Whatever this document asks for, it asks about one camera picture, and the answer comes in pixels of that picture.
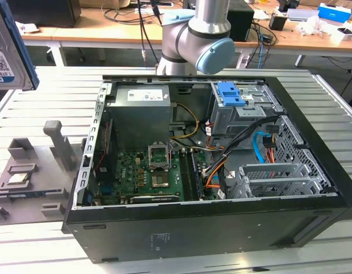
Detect large black box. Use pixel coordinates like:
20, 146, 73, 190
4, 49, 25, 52
7, 0, 82, 28

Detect black graphics card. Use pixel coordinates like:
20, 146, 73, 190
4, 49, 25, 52
129, 195, 181, 204

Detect black RAM slot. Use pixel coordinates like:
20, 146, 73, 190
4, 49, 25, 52
179, 150, 193, 200

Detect metal disk bay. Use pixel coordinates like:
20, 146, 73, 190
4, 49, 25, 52
229, 164, 339, 199

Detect white packaging pile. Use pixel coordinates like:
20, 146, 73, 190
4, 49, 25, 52
295, 15, 352, 43

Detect blue and white tissue box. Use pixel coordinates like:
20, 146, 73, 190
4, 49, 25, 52
318, 2, 352, 21

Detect green RAM stick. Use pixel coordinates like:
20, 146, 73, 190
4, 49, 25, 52
190, 151, 205, 200

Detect blue wire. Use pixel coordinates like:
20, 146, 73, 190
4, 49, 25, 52
252, 132, 265, 165

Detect white crumpled paper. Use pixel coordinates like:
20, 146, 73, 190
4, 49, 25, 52
17, 21, 39, 34

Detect orange and yellow power wires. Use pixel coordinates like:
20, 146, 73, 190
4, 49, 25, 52
265, 124, 281, 165

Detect black wire bundle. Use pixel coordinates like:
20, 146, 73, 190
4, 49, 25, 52
221, 115, 279, 156

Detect silver CPU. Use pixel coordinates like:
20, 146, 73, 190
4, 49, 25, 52
7, 172, 33, 185

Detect grey parts rack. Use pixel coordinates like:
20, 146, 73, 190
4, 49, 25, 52
0, 120, 88, 226

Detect hard disk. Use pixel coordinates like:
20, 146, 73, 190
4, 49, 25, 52
0, 0, 40, 91

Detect yellow power supply wires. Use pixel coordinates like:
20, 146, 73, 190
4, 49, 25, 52
169, 103, 201, 140

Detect multicolour wire bundle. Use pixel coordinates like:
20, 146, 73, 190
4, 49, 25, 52
201, 145, 230, 191

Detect black PC case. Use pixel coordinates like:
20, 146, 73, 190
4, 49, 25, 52
60, 74, 352, 265

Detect green motherboard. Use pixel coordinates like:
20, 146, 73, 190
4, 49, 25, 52
95, 148, 219, 205

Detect blue plastic drive bracket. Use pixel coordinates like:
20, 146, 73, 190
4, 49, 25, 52
217, 82, 246, 107

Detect grey power supply unit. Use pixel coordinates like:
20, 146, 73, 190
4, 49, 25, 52
106, 84, 173, 143

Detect thin black cable with connector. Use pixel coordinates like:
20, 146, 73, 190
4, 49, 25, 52
136, 0, 161, 68

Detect wooden desk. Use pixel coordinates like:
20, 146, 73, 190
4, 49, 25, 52
21, 0, 352, 68

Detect CPU socket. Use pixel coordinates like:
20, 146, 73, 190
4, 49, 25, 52
151, 170, 172, 189

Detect metal socket cover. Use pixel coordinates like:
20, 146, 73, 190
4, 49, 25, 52
147, 141, 173, 171

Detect grey metal drive cage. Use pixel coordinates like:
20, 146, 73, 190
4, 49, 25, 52
208, 81, 282, 143

